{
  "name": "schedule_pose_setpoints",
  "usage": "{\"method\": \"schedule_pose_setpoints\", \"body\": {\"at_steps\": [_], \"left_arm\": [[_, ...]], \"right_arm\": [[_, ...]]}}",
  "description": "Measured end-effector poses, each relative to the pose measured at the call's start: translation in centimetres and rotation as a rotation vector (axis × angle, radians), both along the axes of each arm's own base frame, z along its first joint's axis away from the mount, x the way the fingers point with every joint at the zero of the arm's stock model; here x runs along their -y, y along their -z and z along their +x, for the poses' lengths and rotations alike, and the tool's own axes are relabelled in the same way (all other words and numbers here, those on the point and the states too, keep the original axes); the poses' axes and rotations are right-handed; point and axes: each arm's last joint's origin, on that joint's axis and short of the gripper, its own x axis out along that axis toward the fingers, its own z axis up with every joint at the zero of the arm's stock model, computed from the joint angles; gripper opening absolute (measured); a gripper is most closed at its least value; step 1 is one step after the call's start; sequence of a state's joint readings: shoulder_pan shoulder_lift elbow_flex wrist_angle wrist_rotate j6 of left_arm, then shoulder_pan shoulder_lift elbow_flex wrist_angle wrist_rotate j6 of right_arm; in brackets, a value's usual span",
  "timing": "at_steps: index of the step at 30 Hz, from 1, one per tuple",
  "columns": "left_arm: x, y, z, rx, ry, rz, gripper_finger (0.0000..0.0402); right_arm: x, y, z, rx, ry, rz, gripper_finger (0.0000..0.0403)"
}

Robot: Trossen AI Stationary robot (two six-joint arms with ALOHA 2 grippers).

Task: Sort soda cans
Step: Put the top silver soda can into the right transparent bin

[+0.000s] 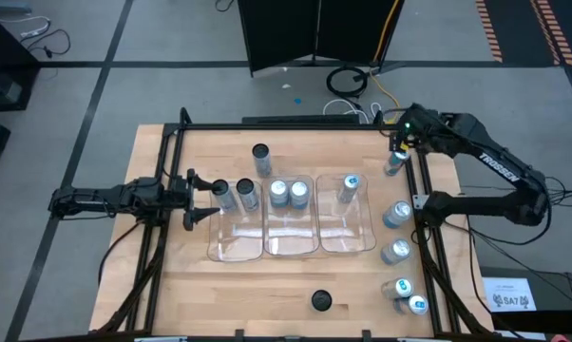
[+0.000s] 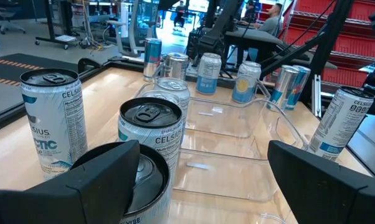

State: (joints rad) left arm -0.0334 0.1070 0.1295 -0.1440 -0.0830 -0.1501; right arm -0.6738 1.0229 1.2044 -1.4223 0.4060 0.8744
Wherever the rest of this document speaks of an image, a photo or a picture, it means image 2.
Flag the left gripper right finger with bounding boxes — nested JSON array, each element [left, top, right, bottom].
[[267, 139, 375, 224]]

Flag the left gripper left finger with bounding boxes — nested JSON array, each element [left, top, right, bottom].
[[0, 139, 141, 224]]

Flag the white Celsius can black lid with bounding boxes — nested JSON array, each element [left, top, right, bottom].
[[19, 67, 88, 182], [70, 143, 173, 224], [307, 86, 375, 162], [117, 96, 184, 187]]

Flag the clear plastic bin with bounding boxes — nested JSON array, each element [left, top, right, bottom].
[[133, 81, 310, 161], [112, 136, 303, 224], [151, 62, 271, 103]]

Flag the blue silver Red Bull can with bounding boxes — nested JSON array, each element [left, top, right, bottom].
[[143, 37, 163, 83], [163, 52, 190, 81], [267, 64, 300, 111], [285, 64, 312, 110]]

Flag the white light-blue seltzer can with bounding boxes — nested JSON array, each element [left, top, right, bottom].
[[231, 60, 262, 104], [155, 77, 191, 146], [140, 89, 181, 106], [196, 52, 222, 96]]

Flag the black mat orange stripes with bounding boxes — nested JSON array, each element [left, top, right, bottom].
[[0, 52, 79, 88]]

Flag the red storage bin rack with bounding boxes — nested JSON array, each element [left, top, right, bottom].
[[280, 0, 375, 90]]

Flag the black desk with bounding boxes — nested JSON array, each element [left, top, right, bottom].
[[224, 26, 338, 70]]

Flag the black rolling stand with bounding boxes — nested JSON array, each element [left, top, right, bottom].
[[34, 0, 79, 50]]

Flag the person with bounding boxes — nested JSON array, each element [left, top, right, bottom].
[[173, 0, 188, 29], [239, 2, 283, 35], [242, 0, 257, 23]]

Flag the grey office chair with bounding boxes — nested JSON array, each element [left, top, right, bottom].
[[0, 6, 26, 35]]

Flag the silver aluminium bracket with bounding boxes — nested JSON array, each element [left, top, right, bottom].
[[311, 74, 323, 118]]

